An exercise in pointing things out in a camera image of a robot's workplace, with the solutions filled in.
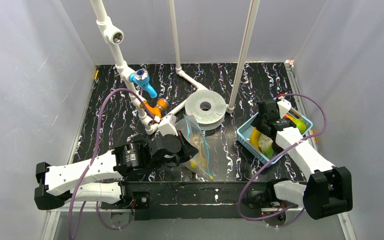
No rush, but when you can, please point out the purple cable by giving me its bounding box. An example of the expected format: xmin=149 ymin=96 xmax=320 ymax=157
xmin=236 ymin=93 xmax=328 ymax=229
xmin=67 ymin=87 xmax=160 ymax=240

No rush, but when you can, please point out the clear zip top bag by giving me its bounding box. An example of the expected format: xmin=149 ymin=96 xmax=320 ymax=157
xmin=175 ymin=114 xmax=214 ymax=181

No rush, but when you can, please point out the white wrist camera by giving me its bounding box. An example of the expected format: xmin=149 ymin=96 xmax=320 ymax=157
xmin=157 ymin=113 xmax=178 ymax=136
xmin=276 ymin=95 xmax=292 ymax=118

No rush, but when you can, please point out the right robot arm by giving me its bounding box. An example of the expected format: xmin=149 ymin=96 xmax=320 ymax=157
xmin=239 ymin=99 xmax=353 ymax=220

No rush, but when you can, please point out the white filament spool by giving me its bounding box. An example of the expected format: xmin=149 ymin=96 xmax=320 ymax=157
xmin=184 ymin=89 xmax=227 ymax=131

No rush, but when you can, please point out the blue tap valve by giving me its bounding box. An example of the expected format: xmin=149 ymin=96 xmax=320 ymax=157
xmin=129 ymin=68 xmax=157 ymax=98

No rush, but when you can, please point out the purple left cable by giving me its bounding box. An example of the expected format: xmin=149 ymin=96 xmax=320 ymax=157
xmin=67 ymin=87 xmax=160 ymax=240

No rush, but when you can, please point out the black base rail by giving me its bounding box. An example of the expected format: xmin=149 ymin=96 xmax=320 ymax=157
xmin=100 ymin=180 xmax=299 ymax=222

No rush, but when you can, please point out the green apple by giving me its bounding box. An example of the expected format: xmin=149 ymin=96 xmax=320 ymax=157
xmin=292 ymin=118 xmax=307 ymax=135

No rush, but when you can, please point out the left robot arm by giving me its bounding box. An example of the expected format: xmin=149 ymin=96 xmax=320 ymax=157
xmin=34 ymin=131 xmax=199 ymax=210

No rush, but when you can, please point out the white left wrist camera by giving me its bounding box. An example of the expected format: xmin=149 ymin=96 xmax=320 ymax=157
xmin=157 ymin=113 xmax=178 ymax=136

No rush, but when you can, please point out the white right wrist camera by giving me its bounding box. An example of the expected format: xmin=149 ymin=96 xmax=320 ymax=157
xmin=276 ymin=95 xmax=292 ymax=118

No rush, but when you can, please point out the light blue plastic basket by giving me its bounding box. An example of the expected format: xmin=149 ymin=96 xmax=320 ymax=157
xmin=236 ymin=107 xmax=313 ymax=164

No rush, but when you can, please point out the white PVC pipe frame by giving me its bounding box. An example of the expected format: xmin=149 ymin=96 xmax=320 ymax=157
xmin=90 ymin=0 xmax=261 ymax=135

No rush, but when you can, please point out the yellow banana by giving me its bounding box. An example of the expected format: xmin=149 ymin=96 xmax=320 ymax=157
xmin=249 ymin=127 xmax=262 ymax=150

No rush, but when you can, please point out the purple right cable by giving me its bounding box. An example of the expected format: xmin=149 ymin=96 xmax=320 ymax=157
xmin=236 ymin=93 xmax=328 ymax=229

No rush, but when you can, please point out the orange tap valve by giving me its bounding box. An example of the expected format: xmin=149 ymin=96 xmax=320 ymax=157
xmin=140 ymin=98 xmax=169 ymax=119

